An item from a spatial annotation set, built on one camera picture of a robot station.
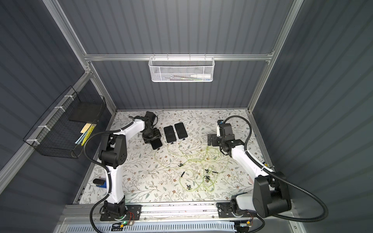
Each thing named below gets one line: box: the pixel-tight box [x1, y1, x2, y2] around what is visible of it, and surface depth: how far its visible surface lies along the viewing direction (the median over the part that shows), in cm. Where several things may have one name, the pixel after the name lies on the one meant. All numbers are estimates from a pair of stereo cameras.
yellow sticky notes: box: [80, 122, 92, 134], surface depth 78 cm
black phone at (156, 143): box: [150, 137, 163, 150], surface depth 100 cm
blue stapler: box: [92, 178, 107, 189], surface depth 81 cm
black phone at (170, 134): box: [163, 125, 177, 144], surface depth 107 cm
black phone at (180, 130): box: [174, 122, 188, 140], surface depth 110 cm
